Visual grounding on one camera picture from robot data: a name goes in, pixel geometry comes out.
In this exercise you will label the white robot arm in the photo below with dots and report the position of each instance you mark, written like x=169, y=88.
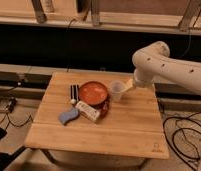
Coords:
x=154, y=60

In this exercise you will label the red ceramic bowl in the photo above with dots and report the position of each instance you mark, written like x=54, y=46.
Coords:
x=93, y=93

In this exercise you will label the dark red bottle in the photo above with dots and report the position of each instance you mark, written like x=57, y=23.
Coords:
x=104, y=109

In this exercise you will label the clear plastic cup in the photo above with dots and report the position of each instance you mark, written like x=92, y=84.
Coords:
x=117, y=89

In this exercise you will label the white rectangular box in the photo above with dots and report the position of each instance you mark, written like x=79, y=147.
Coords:
x=88, y=111

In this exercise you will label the blue sponge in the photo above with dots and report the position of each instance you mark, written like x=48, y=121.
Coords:
x=68, y=116

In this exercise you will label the wooden shelf frame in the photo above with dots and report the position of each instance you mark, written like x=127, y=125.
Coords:
x=154, y=16

